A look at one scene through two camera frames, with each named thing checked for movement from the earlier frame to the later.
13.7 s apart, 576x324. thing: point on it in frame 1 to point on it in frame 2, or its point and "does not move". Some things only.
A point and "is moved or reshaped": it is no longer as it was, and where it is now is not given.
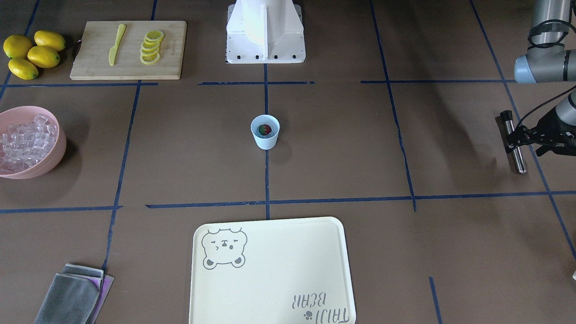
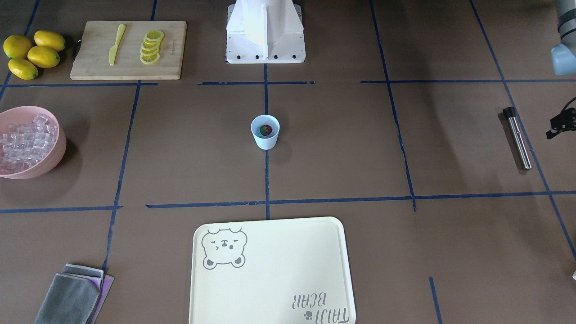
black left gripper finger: x=542 y=150 to x=552 y=132
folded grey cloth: x=77 y=296 does not move
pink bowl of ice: x=32 y=142 does not move
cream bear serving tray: x=294 y=271 does not move
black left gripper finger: x=522 y=136 to x=566 y=119
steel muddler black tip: x=506 y=116 is moved or reshaped
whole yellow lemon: x=17 y=46 does not move
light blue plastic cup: x=265 y=128 does not move
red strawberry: x=264 y=129 does not move
